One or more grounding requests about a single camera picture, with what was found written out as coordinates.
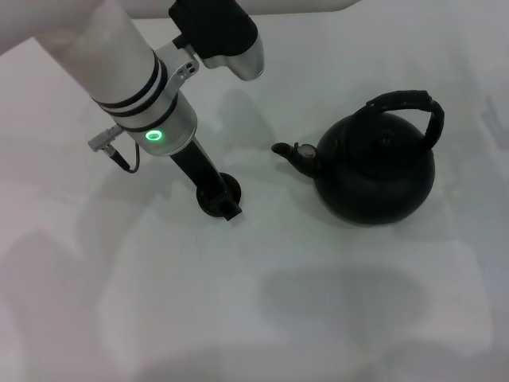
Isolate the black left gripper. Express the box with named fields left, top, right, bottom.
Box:
left=168, top=137, right=244, bottom=223

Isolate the small black teacup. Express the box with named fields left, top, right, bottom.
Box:
left=196, top=172, right=243, bottom=218

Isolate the black round teapot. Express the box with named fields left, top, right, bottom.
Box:
left=270, top=90, right=445, bottom=227

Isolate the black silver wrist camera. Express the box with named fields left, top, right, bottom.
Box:
left=167, top=0, right=266, bottom=82

